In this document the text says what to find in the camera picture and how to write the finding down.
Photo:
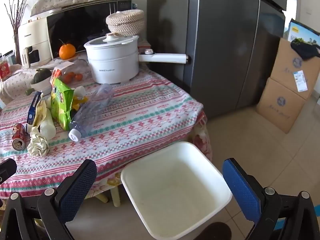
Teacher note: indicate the clear plastic bottle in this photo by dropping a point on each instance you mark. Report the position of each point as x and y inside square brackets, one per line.
[92, 110]

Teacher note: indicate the orange and white carton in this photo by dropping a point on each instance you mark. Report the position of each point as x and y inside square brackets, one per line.
[57, 73]

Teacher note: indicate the dried twigs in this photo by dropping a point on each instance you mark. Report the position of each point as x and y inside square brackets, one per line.
[17, 22]

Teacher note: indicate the orange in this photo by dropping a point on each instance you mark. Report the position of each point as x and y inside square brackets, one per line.
[67, 51]

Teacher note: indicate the plain white bottle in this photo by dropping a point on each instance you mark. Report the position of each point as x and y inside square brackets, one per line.
[48, 130]

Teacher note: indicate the cream table leg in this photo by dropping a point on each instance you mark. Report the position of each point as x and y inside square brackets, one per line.
[115, 196]
[102, 197]

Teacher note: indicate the cream air fryer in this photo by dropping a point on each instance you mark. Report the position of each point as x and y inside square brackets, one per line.
[32, 37]

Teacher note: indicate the cherry tomato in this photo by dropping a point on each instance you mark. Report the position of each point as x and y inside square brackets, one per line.
[79, 77]
[66, 78]
[72, 75]

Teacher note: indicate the white electric pot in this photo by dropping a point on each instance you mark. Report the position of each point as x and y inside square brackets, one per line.
[112, 65]

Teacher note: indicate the crumpled beige paper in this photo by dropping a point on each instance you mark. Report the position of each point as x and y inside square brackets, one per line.
[37, 142]

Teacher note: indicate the red labelled jar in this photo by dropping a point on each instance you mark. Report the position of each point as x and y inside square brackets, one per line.
[3, 68]

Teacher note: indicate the green vegetable piece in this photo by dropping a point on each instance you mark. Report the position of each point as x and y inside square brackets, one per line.
[29, 91]

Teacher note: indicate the small cardboard box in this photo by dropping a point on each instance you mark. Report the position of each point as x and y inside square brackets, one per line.
[287, 67]

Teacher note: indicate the white plastic bin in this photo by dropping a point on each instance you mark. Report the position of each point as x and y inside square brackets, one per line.
[175, 187]

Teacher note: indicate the green snack bag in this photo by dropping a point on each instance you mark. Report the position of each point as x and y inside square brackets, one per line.
[60, 102]

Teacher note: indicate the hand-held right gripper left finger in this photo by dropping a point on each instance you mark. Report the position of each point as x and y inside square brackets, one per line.
[75, 192]

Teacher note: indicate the white bowl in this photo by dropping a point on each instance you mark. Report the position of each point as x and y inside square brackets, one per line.
[41, 87]

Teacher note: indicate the grey refrigerator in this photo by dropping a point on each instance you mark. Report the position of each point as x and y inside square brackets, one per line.
[225, 55]

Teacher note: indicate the white snack wrapper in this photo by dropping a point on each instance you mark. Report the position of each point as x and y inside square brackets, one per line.
[80, 91]

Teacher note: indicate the small floral cloth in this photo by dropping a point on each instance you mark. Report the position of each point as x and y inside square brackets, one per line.
[17, 82]

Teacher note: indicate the large cardboard box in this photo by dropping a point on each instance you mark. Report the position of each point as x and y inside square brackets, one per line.
[280, 107]

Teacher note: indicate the blue and white box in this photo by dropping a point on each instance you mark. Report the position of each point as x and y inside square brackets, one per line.
[33, 107]

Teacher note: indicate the dark green squash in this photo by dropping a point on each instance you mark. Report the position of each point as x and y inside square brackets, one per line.
[42, 76]

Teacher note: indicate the black microwave oven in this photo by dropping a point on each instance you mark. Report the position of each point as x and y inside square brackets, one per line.
[80, 27]

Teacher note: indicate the black cloth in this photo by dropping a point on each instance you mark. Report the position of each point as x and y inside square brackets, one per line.
[305, 50]

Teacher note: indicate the red soda can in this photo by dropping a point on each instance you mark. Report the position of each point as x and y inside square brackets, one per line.
[19, 137]

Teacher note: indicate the blue printed box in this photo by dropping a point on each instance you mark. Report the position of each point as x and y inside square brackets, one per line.
[302, 32]

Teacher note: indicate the woven lidded basket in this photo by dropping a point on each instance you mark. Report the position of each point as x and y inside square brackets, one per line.
[126, 22]

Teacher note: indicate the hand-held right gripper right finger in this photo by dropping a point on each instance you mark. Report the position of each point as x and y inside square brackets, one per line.
[242, 192]

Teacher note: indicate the white pot lid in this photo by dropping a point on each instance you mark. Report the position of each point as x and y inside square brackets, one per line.
[110, 40]

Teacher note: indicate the patterned striped tablecloth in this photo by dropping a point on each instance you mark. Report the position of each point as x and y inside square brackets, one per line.
[140, 120]

